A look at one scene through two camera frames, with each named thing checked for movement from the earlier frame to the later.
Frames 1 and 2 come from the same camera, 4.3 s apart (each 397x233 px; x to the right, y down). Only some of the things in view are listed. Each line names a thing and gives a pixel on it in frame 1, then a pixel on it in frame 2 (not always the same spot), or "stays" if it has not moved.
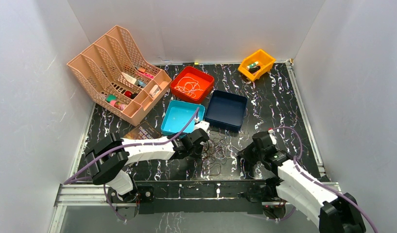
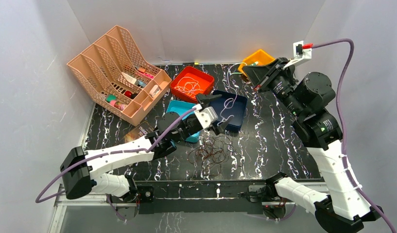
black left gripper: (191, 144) → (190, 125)
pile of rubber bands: (189, 86) stays
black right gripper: (246, 154) → (261, 76)
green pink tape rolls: (112, 99) stays
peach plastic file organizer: (116, 75) stays
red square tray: (192, 84) stays
